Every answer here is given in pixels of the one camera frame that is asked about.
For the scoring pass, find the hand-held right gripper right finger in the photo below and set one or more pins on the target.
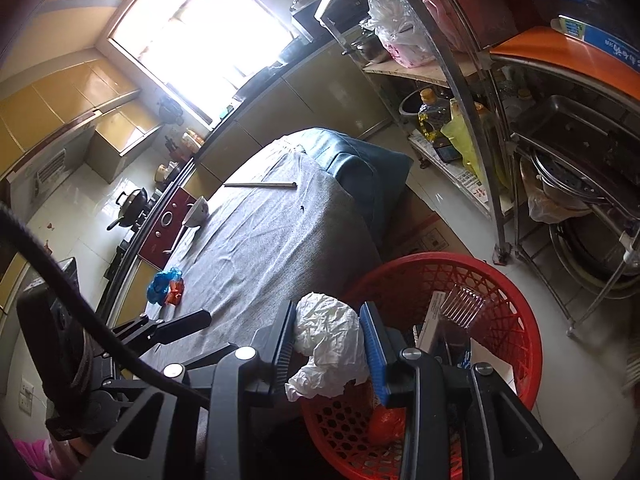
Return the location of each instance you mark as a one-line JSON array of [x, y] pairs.
[[372, 350]]

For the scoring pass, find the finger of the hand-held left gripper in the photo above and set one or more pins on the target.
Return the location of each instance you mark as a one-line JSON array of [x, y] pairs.
[[170, 325]]

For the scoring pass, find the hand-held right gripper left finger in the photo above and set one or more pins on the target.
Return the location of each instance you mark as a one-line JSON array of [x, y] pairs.
[[286, 345]]

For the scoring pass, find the white paper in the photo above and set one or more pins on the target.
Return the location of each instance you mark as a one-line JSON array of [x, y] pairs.
[[327, 340]]

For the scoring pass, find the white box with red stripe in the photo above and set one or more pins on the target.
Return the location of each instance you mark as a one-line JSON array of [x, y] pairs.
[[432, 320]]

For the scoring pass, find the red plastic bag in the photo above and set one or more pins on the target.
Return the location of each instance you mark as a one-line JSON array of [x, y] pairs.
[[387, 422]]

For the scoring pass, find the clear plastic tray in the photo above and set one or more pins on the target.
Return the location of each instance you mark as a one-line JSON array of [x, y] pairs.
[[462, 302]]

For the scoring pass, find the white and blue box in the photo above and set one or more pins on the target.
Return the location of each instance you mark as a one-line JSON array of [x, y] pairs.
[[492, 362]]

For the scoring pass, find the red plastic basket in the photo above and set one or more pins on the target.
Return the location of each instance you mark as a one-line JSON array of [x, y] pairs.
[[500, 310]]

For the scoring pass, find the red wrapper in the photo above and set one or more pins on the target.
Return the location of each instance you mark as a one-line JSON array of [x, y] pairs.
[[176, 295]]

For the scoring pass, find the blue plastic bag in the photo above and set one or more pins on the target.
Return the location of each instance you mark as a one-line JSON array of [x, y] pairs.
[[161, 285]]

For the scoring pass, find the dark red oven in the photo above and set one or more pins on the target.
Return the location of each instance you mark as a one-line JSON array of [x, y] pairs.
[[165, 225]]

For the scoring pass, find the white bowl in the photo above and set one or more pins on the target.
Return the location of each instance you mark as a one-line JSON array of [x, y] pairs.
[[196, 212]]

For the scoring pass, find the pink cloth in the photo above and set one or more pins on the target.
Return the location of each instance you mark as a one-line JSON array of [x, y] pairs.
[[35, 460]]

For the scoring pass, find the black wok with lid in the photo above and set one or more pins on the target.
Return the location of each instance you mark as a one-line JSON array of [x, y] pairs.
[[131, 204]]

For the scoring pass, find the cardboard box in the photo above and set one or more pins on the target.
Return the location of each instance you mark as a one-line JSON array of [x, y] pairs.
[[425, 230]]

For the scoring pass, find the long thin wooden stick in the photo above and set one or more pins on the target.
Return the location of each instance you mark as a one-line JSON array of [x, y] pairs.
[[260, 185]]

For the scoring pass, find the range hood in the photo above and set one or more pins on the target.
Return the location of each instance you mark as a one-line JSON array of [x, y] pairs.
[[50, 172]]

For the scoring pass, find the knife block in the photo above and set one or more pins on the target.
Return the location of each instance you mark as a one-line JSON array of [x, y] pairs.
[[172, 146]]

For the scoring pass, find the blue undercloth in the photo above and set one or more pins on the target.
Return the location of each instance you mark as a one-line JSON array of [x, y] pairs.
[[360, 170]]

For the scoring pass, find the orange bottles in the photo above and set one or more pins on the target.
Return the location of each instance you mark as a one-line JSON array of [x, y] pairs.
[[192, 141]]

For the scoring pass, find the dark hanging bag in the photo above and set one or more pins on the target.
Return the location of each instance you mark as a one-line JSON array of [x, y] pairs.
[[170, 107]]

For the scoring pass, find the yellow plastic bag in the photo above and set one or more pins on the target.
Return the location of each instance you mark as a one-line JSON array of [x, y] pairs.
[[465, 145]]

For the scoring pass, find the large steel wok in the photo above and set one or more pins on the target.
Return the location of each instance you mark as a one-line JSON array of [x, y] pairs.
[[585, 252]]

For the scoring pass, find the yellow oil bottle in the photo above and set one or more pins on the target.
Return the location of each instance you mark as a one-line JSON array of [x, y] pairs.
[[432, 112]]

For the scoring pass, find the steel steamer pan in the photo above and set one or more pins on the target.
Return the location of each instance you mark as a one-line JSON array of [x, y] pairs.
[[565, 175]]

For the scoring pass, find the window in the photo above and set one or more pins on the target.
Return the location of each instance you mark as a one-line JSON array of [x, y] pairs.
[[200, 45]]

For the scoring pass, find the steel pot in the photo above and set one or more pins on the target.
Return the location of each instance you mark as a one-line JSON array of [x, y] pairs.
[[367, 47]]

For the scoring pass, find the metal storage rack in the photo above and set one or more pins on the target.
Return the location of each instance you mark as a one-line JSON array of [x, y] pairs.
[[475, 60]]

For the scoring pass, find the pink and white plastic bag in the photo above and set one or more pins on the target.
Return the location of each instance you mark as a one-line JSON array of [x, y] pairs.
[[400, 30]]

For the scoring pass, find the black microwave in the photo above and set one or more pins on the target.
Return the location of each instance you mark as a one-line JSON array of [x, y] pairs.
[[306, 22]]

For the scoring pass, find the red plastic sack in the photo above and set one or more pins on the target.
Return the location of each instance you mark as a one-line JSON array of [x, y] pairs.
[[450, 5]]

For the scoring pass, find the blue and white carton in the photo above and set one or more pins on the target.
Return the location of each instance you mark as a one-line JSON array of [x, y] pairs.
[[600, 40]]

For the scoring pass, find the small yellow wall cabinet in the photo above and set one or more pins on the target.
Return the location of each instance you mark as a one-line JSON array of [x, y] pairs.
[[125, 130]]

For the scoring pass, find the yellow wall cabinet row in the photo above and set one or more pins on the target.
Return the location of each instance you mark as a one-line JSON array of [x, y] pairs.
[[65, 90]]

